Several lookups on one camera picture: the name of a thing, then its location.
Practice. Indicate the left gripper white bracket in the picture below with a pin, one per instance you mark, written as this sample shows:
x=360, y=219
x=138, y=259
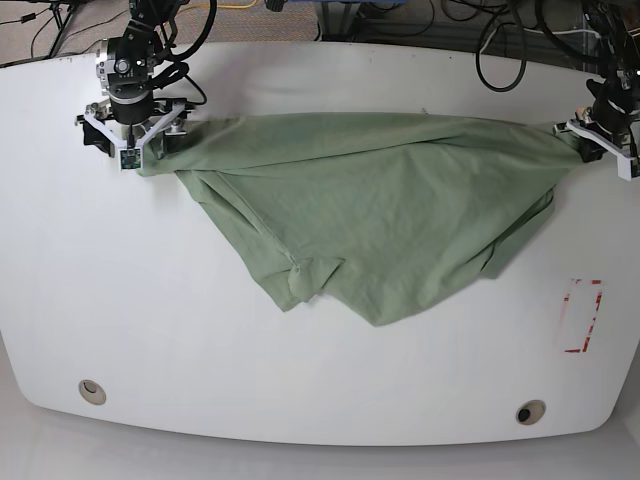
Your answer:
x=607, y=132

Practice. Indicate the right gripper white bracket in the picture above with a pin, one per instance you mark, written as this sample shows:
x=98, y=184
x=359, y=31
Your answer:
x=155, y=136

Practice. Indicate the green t-shirt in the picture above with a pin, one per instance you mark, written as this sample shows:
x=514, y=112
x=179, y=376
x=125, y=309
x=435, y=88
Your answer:
x=388, y=213

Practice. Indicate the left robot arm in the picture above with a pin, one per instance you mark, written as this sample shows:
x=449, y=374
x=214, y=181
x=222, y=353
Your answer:
x=617, y=60

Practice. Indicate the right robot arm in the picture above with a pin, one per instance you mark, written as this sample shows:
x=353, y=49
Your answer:
x=131, y=69

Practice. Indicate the red tape rectangle marking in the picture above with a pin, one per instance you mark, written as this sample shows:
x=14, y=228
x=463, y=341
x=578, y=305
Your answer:
x=580, y=308

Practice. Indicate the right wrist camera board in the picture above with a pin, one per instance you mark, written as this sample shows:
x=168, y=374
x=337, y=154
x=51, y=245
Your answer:
x=130, y=159

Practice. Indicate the left table cable grommet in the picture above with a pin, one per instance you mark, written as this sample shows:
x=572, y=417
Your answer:
x=92, y=392

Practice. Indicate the table cable grommet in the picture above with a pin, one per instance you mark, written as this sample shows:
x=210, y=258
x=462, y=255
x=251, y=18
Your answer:
x=531, y=412
x=92, y=392

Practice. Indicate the right table cable grommet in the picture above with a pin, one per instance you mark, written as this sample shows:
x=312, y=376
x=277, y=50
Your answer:
x=531, y=412

